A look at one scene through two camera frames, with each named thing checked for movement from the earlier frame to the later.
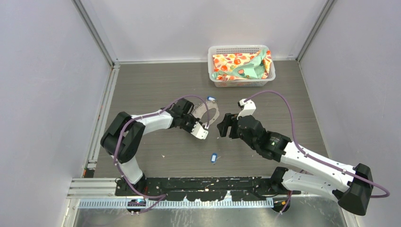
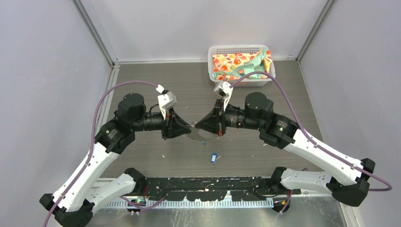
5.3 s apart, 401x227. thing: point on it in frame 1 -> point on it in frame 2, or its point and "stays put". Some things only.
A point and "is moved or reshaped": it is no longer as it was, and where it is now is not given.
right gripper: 229,119 -> 211,122
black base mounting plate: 211,189 stays put
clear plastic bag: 199,109 is moved or reshaped
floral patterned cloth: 254,65 stays put
